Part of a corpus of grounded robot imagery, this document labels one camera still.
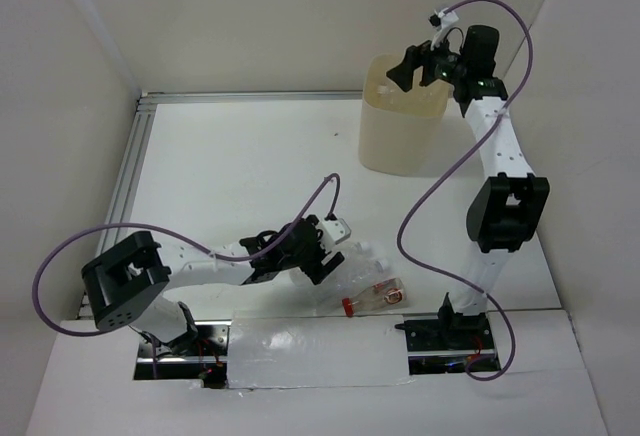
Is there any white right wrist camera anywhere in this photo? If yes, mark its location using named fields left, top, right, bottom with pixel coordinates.
left=429, top=8, right=459, bottom=50

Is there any red cap labelled bottle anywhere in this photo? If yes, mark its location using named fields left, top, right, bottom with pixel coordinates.
left=342, top=278, right=407, bottom=317

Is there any clear bottle white cap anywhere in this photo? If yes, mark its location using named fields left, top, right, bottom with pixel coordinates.
left=375, top=84, right=399, bottom=99

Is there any silver foil tape sheet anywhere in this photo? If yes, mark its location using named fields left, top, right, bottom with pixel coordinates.
left=227, top=315, right=410, bottom=389

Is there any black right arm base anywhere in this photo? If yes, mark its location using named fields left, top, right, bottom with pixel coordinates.
left=394, top=295, right=501, bottom=376

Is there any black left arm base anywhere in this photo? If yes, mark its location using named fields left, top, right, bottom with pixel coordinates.
left=133, top=320, right=231, bottom=389

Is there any clear ribbed bottle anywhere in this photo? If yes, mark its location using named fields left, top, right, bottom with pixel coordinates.
left=311, top=253, right=390, bottom=309

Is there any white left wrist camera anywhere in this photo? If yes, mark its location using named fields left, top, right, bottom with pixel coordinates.
left=318, top=218, right=351, bottom=251

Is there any beige plastic bin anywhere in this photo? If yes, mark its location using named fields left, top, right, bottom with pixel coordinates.
left=358, top=54, right=451, bottom=176

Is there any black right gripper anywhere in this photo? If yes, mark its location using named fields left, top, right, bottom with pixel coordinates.
left=387, top=26, right=470, bottom=92

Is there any clear crushed bottle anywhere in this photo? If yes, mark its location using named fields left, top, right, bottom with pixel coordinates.
left=289, top=241, right=380, bottom=289

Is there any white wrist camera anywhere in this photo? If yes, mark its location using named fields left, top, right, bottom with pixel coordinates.
left=429, top=8, right=459, bottom=50
left=318, top=218, right=351, bottom=251

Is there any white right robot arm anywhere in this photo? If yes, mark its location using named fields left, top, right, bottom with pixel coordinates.
left=386, top=25, right=550, bottom=348

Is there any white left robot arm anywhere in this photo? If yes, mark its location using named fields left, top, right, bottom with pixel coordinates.
left=81, top=215, right=351, bottom=355

